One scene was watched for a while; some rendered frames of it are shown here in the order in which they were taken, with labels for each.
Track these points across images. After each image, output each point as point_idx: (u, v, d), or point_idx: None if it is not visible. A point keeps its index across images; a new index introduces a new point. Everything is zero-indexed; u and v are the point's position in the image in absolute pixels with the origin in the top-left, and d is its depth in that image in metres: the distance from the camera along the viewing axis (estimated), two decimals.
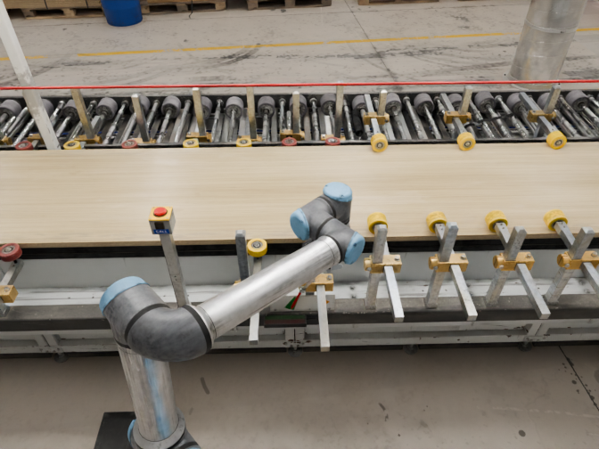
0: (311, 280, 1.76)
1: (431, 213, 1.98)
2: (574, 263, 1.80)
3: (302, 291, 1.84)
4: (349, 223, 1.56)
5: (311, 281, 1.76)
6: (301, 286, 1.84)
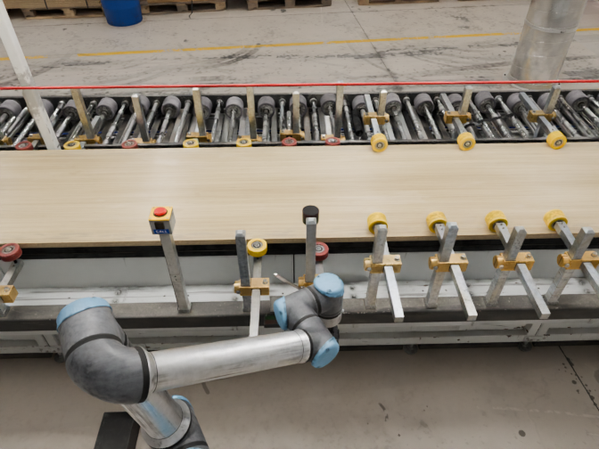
0: (288, 282, 1.77)
1: (431, 213, 1.98)
2: (574, 263, 1.80)
3: None
4: (328, 324, 1.48)
5: (289, 282, 1.77)
6: (299, 287, 1.85)
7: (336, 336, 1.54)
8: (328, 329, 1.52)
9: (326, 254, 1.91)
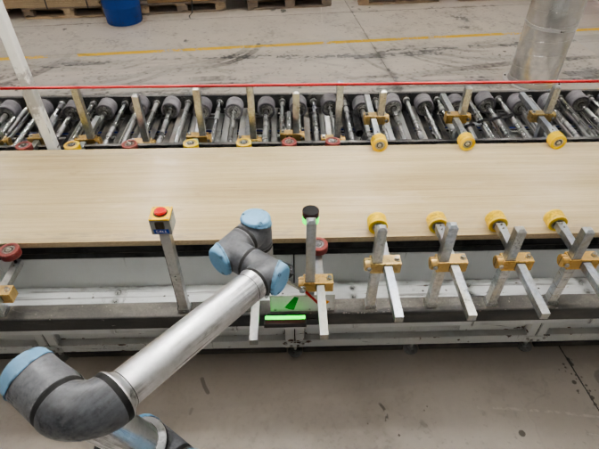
0: (288, 282, 1.77)
1: (431, 213, 1.98)
2: (574, 263, 1.80)
3: (302, 291, 1.84)
4: None
5: (289, 282, 1.77)
6: (299, 287, 1.85)
7: None
8: None
9: (325, 248, 1.93)
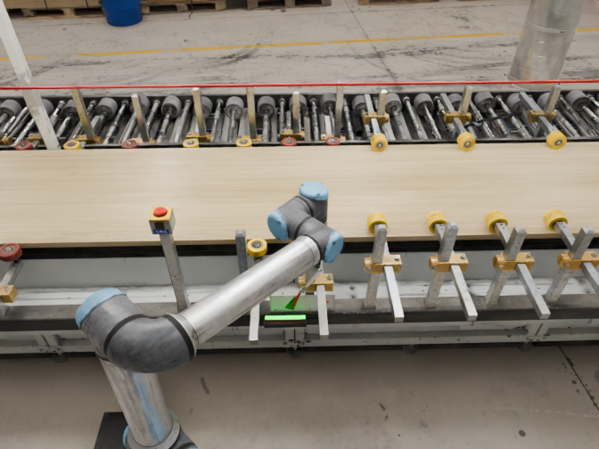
0: (312, 280, 1.76)
1: (431, 213, 1.98)
2: (574, 263, 1.80)
3: (302, 291, 1.84)
4: None
5: (311, 281, 1.77)
6: (301, 286, 1.84)
7: None
8: None
9: None
